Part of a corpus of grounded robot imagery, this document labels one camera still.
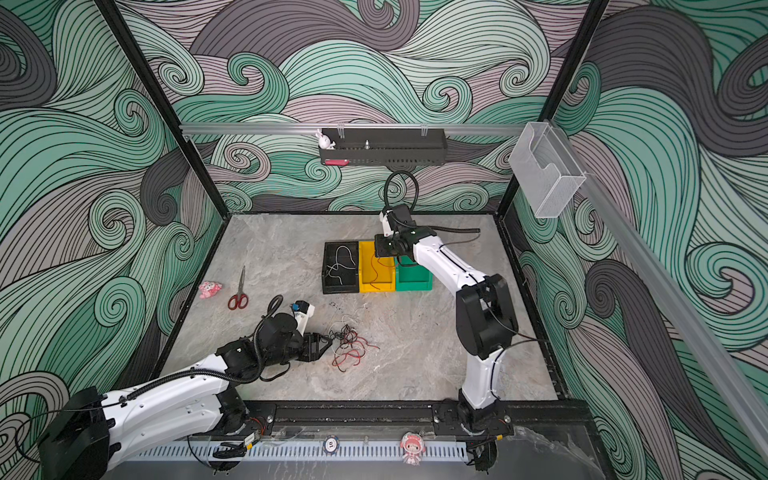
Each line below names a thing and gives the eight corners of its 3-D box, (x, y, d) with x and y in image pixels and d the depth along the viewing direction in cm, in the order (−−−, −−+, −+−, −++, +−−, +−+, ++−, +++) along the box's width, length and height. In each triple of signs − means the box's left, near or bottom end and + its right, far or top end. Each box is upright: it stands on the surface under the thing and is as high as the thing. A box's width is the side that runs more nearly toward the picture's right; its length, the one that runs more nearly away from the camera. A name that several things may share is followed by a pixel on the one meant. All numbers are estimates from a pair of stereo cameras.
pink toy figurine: (200, 298, 97) (195, 293, 95) (205, 286, 100) (201, 281, 98) (217, 298, 97) (213, 293, 95) (222, 286, 100) (218, 281, 98)
